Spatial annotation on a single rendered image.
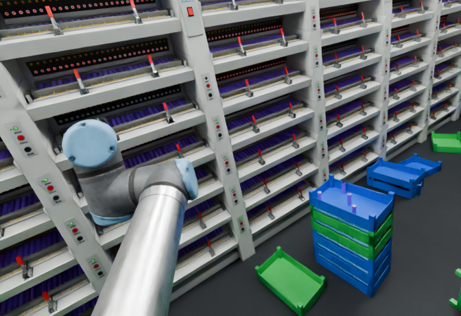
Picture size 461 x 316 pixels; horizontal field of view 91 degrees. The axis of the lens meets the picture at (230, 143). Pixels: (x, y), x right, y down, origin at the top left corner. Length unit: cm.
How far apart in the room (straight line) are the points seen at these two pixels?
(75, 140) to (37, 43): 56
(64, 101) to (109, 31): 29
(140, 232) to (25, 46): 78
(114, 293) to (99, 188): 24
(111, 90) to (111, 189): 54
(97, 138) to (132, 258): 25
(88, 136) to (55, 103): 51
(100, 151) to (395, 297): 137
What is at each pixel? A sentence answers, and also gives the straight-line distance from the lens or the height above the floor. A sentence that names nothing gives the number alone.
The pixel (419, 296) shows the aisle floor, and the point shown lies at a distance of 151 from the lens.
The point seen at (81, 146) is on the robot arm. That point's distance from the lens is 50.
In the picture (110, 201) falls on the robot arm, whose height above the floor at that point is 96.
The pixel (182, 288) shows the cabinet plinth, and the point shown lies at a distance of 153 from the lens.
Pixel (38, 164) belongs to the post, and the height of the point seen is 96.
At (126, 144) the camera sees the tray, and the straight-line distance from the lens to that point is 102.
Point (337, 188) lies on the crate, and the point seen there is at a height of 40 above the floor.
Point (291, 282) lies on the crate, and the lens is 145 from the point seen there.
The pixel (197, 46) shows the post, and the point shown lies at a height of 124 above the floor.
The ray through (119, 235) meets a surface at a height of 55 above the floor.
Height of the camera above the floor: 118
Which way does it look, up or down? 21 degrees down
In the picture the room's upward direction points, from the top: 13 degrees counter-clockwise
